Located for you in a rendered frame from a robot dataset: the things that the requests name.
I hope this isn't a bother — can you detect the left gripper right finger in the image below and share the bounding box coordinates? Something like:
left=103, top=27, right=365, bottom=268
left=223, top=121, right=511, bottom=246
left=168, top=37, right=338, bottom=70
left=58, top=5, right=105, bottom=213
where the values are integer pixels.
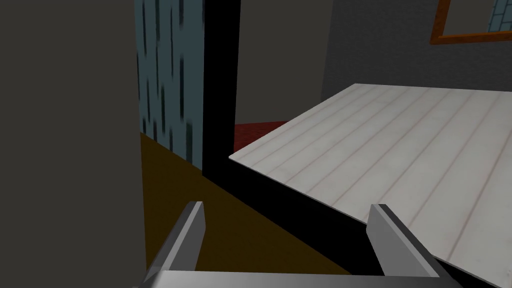
left=365, top=203, right=441, bottom=278

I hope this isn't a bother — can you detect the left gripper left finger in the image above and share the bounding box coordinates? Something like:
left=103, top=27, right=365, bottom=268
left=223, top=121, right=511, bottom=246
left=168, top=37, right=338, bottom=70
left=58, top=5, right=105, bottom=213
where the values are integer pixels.
left=148, top=201, right=207, bottom=273

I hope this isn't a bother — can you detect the orange framed window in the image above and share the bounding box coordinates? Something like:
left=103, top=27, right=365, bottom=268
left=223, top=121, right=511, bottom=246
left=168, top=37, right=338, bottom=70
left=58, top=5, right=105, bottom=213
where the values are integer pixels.
left=429, top=0, right=512, bottom=46

